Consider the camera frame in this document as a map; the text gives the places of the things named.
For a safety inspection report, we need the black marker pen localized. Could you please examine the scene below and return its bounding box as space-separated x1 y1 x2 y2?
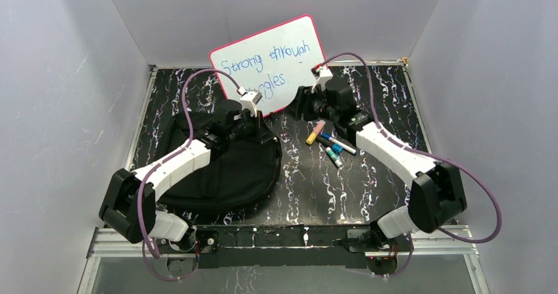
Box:
316 135 343 154

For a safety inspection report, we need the yellow pink highlighter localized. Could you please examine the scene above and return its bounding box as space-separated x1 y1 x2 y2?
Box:
305 120 326 146

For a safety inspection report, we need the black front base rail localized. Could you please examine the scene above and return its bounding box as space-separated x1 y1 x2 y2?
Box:
195 224 411 274

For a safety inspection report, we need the blue capped white marker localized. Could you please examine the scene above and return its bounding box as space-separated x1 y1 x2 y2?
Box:
321 133 357 155

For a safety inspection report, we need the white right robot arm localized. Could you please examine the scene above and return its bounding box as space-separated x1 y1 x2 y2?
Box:
288 65 467 251

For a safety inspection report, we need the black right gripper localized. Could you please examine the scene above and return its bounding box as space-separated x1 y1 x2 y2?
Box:
282 85 338 123

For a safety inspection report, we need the pink framed whiteboard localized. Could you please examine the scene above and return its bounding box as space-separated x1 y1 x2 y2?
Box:
209 14 326 115

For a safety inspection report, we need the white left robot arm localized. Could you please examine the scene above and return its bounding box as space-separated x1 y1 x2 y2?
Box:
99 89 263 252

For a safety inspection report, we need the black student backpack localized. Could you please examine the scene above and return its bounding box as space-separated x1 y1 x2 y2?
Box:
155 112 282 214

